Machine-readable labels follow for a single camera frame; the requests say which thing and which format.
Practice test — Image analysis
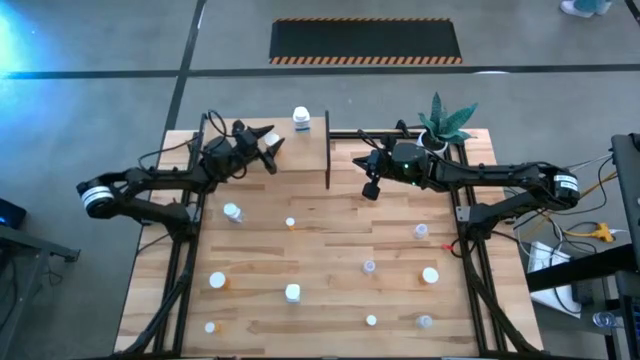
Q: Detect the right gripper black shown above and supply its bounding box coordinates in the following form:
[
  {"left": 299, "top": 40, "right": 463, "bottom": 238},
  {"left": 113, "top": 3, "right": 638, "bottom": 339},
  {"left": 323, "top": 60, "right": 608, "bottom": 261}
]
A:
[{"left": 351, "top": 144, "right": 402, "bottom": 183}]

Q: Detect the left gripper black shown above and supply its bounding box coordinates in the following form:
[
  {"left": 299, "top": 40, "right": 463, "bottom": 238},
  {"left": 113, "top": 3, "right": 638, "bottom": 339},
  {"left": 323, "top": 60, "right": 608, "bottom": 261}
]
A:
[{"left": 202, "top": 122, "right": 287, "bottom": 182}]

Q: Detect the white bottle with blue label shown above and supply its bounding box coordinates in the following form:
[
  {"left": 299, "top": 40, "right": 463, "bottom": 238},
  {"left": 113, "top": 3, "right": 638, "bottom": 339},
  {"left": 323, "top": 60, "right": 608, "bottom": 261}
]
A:
[{"left": 292, "top": 105, "right": 312, "bottom": 133}]

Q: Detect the pale bottle with white cap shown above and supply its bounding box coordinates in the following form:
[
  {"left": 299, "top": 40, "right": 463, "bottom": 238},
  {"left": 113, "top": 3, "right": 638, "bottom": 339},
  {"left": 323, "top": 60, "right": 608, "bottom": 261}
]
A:
[{"left": 222, "top": 202, "right": 245, "bottom": 225}]

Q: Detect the wooden shelf with black legs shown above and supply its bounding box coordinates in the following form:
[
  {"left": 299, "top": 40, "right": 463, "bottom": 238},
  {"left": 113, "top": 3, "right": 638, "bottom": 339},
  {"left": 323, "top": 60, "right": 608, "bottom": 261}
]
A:
[{"left": 187, "top": 109, "right": 332, "bottom": 194}]

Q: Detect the snake plant in white pot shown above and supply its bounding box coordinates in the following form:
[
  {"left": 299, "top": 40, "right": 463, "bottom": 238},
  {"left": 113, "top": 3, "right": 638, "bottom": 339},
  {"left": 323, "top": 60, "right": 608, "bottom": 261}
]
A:
[{"left": 417, "top": 92, "right": 480, "bottom": 155}]

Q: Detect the black hazard-striped floor mat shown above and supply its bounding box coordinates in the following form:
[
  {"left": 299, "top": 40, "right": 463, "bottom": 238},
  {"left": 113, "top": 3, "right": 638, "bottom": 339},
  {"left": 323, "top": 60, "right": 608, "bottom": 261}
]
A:
[{"left": 268, "top": 17, "right": 464, "bottom": 66}]

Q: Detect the white power strip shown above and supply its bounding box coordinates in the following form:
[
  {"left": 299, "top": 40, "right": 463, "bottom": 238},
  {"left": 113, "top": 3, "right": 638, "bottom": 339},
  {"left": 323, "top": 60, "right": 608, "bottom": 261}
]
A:
[{"left": 528, "top": 241, "right": 584, "bottom": 320}]

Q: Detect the person's foot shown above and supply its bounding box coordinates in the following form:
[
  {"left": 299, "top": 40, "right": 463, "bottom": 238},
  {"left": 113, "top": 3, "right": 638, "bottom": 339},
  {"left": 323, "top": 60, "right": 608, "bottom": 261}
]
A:
[{"left": 559, "top": 0, "right": 614, "bottom": 19}]

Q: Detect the dark device with blue light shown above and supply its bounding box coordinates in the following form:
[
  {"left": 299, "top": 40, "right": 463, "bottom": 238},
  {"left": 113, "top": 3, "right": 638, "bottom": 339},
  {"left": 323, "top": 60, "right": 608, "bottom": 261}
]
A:
[{"left": 0, "top": 197, "right": 27, "bottom": 230}]

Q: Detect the black equipment cart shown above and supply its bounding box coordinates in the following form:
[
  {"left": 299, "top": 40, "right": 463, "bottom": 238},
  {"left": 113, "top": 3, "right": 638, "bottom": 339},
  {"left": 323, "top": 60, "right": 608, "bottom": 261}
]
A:
[{"left": 524, "top": 132, "right": 640, "bottom": 360}]

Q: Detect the clear plastic water bottle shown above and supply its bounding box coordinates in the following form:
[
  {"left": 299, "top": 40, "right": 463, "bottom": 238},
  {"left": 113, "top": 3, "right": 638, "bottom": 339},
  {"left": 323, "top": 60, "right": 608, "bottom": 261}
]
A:
[{"left": 593, "top": 310, "right": 625, "bottom": 330}]

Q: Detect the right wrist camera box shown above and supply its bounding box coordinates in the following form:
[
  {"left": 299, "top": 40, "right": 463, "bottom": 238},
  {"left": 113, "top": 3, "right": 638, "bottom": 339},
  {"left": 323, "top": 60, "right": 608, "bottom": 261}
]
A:
[{"left": 361, "top": 180, "right": 383, "bottom": 202}]

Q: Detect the black aluminium rig frame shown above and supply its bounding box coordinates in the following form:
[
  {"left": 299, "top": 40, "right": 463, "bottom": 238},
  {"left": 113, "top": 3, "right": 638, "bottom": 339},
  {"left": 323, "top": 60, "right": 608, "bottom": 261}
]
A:
[{"left": 113, "top": 127, "right": 545, "bottom": 360}]

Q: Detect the yellow extension cord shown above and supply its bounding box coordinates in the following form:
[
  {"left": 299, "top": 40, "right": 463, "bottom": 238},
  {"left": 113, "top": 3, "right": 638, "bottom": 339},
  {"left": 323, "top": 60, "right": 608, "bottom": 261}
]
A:
[{"left": 519, "top": 169, "right": 621, "bottom": 245}]

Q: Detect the black desk frame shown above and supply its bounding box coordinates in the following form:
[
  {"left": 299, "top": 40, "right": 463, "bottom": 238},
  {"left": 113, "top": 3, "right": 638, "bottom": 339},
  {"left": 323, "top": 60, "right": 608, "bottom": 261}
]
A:
[{"left": 0, "top": 224, "right": 81, "bottom": 360}]

